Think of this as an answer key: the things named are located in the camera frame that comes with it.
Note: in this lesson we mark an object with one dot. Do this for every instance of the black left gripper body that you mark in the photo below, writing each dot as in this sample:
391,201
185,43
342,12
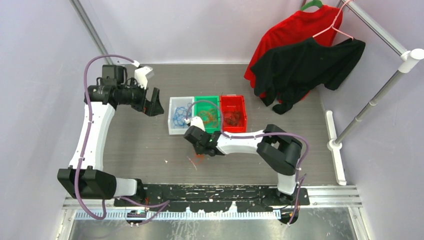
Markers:
138,101

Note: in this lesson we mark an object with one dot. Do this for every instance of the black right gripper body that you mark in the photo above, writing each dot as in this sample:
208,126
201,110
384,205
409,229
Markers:
199,150

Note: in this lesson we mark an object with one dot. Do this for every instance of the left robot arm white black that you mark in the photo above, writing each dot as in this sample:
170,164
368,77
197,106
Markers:
85,171

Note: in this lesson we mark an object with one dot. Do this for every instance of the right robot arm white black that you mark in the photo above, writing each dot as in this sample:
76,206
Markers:
279,149

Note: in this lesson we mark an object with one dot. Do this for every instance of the green plastic bin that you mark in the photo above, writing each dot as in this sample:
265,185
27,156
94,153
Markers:
207,110

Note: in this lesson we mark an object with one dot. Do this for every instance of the white plastic bin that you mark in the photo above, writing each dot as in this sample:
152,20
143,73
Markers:
177,111

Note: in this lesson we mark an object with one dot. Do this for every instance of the red plastic bin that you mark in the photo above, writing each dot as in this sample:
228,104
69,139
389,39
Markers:
234,113

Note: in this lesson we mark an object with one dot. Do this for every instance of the black t-shirt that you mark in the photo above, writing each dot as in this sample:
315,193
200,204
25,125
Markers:
287,73

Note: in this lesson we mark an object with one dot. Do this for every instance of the red t-shirt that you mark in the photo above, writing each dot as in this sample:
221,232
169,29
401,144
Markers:
298,27

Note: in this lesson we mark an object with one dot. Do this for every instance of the pink hanger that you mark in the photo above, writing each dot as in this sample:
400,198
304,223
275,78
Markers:
332,26

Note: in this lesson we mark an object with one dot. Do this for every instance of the green hanger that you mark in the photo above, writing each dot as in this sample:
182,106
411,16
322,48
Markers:
311,3

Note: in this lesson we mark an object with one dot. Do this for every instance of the metal clothes rack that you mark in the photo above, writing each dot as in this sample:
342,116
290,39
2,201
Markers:
410,58

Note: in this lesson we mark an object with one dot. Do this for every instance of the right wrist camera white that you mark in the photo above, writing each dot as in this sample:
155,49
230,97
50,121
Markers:
195,121

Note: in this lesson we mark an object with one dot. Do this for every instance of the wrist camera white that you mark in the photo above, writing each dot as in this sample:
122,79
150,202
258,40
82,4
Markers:
195,121
142,74

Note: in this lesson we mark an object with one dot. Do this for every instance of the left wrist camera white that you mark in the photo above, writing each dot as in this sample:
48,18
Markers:
142,74

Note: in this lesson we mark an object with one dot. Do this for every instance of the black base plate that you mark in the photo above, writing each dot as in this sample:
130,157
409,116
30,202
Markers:
219,198

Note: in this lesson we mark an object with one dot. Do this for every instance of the white perforated cable duct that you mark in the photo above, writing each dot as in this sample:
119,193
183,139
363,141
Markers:
188,215

